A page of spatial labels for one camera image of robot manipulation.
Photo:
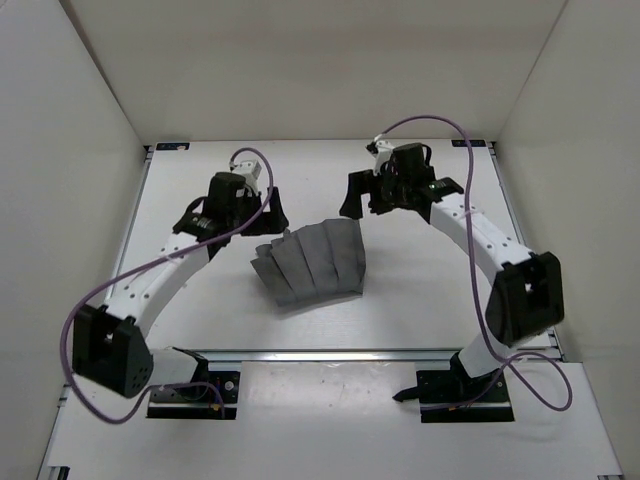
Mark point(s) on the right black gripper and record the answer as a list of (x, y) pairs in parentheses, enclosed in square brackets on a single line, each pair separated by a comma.
[(360, 184)]

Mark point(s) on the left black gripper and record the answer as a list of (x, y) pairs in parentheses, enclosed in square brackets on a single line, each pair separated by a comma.
[(271, 219)]

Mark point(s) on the grey pleated skirt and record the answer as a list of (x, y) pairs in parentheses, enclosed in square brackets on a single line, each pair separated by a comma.
[(316, 263)]

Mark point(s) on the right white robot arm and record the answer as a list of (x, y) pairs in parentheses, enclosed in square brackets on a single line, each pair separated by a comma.
[(526, 295)]

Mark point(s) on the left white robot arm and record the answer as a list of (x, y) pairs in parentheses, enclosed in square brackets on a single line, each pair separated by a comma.
[(109, 341)]

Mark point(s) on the left blue corner label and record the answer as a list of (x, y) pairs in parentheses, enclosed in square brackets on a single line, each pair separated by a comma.
[(172, 146)]

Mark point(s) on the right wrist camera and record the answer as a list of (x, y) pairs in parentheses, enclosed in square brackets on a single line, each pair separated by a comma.
[(382, 151)]

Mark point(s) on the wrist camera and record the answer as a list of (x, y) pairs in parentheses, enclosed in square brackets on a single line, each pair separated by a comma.
[(382, 151), (250, 170)]

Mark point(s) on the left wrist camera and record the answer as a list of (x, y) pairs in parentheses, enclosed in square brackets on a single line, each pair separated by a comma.
[(250, 170)]

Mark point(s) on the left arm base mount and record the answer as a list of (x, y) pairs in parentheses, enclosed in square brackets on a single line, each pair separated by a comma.
[(192, 395)]

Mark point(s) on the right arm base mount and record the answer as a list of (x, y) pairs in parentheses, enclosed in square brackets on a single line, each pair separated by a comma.
[(452, 396)]

